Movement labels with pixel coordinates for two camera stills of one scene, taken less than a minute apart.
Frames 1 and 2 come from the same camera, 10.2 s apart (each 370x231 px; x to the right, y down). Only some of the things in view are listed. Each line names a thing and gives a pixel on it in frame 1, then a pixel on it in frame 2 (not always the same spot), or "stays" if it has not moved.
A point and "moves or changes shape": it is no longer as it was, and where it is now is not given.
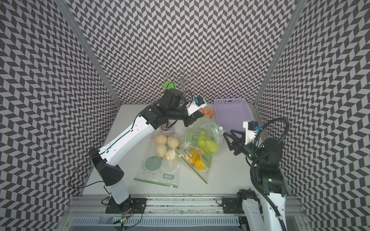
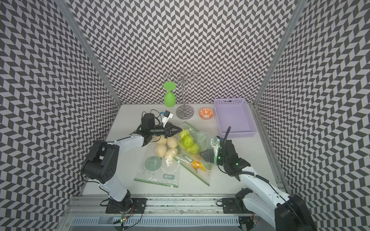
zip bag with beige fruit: [159, 164] stays
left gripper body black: [181, 114] → [159, 130]
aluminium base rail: [88, 213] stays
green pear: [212, 146] → [188, 142]
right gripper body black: [249, 150] → [216, 158]
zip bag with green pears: [206, 137] moves or changes shape
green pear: [202, 141] → [194, 149]
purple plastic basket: [231, 113] stays
